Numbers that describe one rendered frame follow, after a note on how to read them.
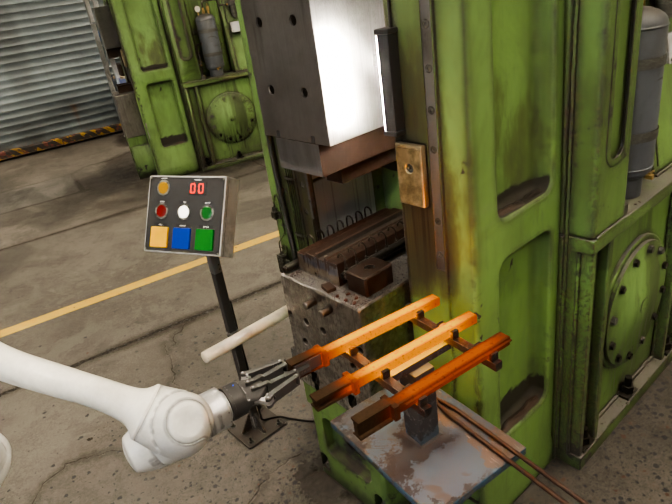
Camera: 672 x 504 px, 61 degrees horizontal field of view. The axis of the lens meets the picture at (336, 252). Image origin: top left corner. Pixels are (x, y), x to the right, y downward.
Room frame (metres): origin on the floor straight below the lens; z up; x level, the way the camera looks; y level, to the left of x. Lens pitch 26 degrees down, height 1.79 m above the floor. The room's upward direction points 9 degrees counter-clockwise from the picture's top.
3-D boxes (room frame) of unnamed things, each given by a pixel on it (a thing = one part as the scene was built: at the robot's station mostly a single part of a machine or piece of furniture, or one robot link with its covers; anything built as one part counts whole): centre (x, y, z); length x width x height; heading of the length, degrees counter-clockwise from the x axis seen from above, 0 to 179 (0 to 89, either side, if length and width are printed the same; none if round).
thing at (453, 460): (1.08, -0.15, 0.71); 0.40 x 0.30 x 0.02; 31
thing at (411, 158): (1.45, -0.23, 1.27); 0.09 x 0.02 x 0.17; 38
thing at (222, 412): (0.95, 0.30, 1.00); 0.09 x 0.06 x 0.09; 32
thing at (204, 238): (1.85, 0.45, 1.01); 0.07 x 0.05 x 0.07; 63
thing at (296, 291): (1.71, -0.14, 0.69); 0.56 x 0.38 x 0.45; 128
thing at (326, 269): (1.75, -0.10, 0.96); 0.42 x 0.20 x 0.09; 128
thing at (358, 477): (1.71, -0.14, 0.23); 0.55 x 0.37 x 0.47; 128
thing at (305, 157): (1.75, -0.10, 1.32); 0.42 x 0.20 x 0.10; 128
